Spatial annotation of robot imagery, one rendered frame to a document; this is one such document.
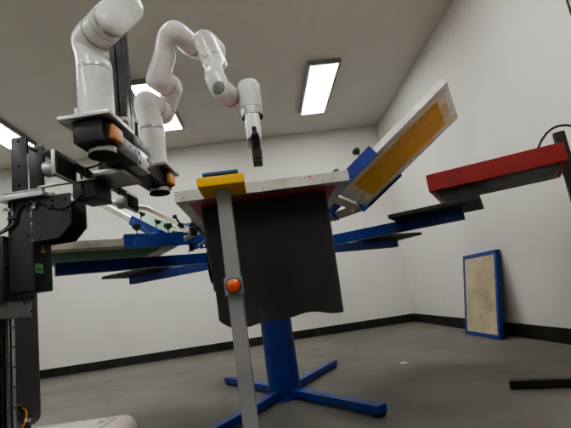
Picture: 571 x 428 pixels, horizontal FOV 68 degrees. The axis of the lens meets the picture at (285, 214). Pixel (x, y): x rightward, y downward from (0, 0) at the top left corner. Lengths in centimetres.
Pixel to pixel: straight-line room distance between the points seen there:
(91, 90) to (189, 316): 512
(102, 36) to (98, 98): 17
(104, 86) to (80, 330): 552
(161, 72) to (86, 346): 524
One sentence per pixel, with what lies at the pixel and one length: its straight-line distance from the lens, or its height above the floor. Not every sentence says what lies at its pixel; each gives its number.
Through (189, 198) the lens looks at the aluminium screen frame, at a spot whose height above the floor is 96.
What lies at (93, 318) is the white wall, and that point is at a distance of 655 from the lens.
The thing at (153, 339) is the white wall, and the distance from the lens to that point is 631.
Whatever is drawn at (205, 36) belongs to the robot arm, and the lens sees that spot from 170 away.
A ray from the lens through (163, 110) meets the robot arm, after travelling 177.
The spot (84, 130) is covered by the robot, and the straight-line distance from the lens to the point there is 123.
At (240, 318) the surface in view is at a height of 56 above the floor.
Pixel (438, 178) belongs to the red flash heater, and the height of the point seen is 107.
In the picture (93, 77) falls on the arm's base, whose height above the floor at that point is 125.
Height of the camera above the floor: 60
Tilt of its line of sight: 11 degrees up
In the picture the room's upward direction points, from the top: 8 degrees counter-clockwise
